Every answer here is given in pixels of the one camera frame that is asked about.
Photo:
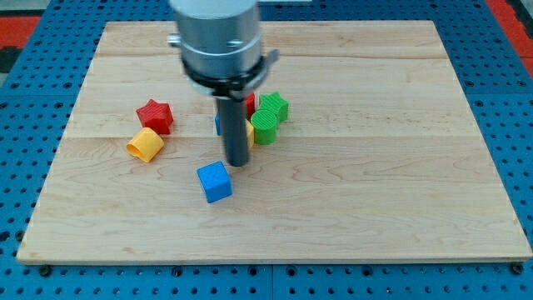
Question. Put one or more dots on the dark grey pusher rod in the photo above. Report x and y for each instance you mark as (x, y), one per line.
(232, 115)

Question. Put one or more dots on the blue cube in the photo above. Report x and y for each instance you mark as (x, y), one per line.
(215, 181)

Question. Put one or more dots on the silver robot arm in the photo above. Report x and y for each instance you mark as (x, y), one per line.
(221, 51)

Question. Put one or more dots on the yellow heart block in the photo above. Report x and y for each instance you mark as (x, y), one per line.
(145, 145)

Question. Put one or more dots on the blue block behind rod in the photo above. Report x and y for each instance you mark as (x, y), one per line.
(217, 124)

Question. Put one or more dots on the red block behind rod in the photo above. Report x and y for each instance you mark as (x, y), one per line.
(250, 105)

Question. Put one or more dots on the yellow block behind rod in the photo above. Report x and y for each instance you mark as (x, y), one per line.
(250, 134)

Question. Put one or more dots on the green cylinder block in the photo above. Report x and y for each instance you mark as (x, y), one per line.
(265, 125)

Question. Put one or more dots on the green star block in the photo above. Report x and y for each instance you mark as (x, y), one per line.
(275, 103)

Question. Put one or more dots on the red star block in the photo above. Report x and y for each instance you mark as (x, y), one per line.
(156, 116)

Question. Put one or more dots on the wooden board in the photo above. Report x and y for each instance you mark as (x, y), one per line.
(379, 161)

